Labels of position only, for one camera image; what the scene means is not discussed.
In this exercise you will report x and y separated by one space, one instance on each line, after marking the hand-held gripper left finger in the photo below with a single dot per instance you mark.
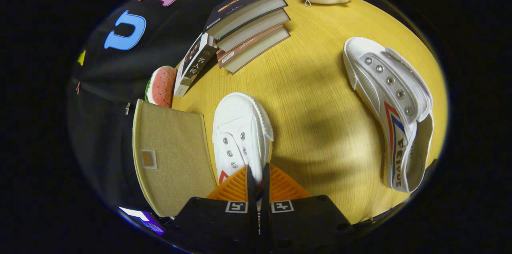
252 190

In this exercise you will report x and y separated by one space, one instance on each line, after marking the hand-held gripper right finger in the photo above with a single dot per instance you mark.
264 190

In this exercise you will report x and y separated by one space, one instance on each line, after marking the white canvas shoe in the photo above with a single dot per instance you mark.
240 126
384 86

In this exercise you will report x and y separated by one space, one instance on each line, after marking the beige fabric storage box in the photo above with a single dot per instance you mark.
172 158

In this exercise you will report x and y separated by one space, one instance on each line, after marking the lit computer screen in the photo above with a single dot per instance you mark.
144 220

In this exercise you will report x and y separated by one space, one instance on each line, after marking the white portrait cover book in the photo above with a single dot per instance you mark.
196 66

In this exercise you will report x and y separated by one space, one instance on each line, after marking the watermelon slice plush toy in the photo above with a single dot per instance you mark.
162 86

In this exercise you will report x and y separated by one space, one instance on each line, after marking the brown cover book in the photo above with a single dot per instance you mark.
256 48

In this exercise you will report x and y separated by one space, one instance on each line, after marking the silver metal clip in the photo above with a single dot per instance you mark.
127 108

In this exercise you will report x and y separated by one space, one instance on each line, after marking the dark thick book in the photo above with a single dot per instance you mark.
256 30

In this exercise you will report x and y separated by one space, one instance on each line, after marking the black backdrop cloth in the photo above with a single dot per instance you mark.
100 134

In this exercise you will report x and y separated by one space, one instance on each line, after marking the black cover book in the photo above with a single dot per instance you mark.
240 4

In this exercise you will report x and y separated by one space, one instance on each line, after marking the red clothes peg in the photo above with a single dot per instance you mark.
78 88

